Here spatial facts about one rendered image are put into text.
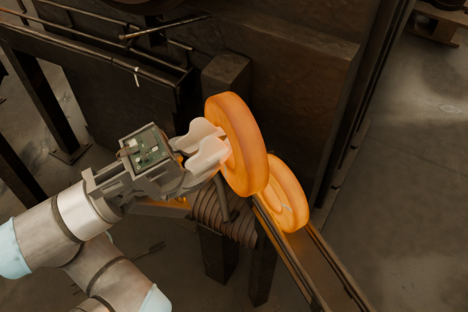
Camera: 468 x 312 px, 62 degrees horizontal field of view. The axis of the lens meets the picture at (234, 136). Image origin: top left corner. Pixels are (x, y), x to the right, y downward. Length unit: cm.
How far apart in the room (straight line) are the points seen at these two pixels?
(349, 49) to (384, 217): 94
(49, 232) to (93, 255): 10
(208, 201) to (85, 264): 41
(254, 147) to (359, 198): 117
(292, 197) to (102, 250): 32
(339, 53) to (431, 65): 154
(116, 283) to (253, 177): 25
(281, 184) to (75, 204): 34
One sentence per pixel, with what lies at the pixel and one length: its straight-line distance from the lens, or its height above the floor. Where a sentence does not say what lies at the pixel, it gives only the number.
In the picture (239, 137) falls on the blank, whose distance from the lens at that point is 50.
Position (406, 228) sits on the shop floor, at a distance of 164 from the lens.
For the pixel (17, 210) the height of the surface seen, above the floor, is 1.
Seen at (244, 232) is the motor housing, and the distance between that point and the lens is 94.
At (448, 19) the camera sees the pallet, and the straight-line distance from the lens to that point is 242.
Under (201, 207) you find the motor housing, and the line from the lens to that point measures 98.
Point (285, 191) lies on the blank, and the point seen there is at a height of 77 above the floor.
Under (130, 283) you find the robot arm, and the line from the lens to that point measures 61.
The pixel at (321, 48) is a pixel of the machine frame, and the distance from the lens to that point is 80.
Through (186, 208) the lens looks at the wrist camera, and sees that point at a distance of 62.
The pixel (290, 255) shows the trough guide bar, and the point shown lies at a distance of 73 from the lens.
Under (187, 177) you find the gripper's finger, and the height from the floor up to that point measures 91.
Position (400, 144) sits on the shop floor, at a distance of 187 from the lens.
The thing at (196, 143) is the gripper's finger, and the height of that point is 92.
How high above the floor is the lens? 136
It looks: 51 degrees down
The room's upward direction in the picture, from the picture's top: straight up
